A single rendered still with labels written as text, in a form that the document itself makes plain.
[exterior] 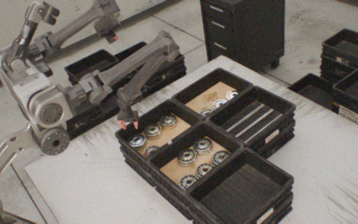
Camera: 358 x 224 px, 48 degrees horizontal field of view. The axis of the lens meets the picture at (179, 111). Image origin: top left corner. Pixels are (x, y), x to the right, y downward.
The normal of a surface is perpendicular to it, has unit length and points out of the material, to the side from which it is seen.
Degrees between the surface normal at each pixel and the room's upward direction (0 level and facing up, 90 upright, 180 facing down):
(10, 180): 0
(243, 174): 0
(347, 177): 0
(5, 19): 90
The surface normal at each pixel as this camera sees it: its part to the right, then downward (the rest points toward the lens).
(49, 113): 0.60, 0.44
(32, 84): -0.15, -0.76
